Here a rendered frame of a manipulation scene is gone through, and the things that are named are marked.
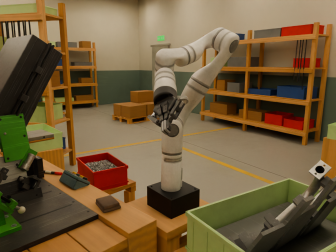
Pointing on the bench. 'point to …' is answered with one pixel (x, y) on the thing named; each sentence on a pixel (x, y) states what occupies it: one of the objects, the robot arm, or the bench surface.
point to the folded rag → (107, 204)
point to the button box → (73, 180)
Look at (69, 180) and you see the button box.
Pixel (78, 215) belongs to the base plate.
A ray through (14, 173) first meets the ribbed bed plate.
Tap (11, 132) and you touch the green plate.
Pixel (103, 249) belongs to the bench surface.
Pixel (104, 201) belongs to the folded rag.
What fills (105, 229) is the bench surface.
